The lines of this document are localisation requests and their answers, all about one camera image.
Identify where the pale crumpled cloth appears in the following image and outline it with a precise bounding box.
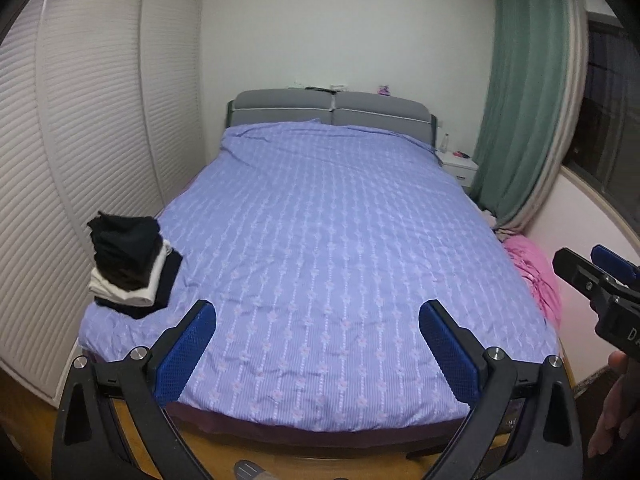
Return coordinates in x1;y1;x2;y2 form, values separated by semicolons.
479;204;507;232

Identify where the dark bed base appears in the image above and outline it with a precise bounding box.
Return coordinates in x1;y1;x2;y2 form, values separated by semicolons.
79;340;473;459

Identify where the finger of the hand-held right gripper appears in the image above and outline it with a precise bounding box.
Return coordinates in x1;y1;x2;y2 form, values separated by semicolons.
590;244;640;289
552;247;620;312

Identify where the grey padded headboard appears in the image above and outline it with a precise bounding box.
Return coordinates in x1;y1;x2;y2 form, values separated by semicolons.
227;89;437;154

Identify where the white louvered wardrobe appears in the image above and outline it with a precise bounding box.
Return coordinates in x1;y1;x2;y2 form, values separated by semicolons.
0;0;209;407

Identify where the person's foot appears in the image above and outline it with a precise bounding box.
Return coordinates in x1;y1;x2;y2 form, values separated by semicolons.
232;458;282;480

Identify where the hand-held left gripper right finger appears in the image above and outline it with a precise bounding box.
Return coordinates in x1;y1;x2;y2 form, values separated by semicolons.
419;300;586;480

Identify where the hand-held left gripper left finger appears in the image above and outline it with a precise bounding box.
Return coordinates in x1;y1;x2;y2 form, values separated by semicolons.
52;300;218;480

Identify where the pink blanket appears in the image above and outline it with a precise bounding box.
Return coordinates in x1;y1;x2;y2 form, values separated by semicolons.
502;234;562;324

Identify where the dark window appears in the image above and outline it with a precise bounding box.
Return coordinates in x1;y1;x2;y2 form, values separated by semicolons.
562;10;640;202

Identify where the person's right hand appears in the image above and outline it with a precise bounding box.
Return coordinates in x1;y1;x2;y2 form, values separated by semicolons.
587;350;640;461

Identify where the green curtain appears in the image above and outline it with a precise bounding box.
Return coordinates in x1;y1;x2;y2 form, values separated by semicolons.
470;0;592;234

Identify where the purple patterned bedspread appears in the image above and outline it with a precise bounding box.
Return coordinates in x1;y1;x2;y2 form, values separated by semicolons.
77;119;561;434

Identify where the dark brown folded garment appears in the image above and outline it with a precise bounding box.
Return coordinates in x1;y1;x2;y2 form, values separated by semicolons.
97;267;152;292

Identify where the white nightstand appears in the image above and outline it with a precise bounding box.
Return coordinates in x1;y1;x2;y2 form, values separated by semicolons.
433;150;480;189

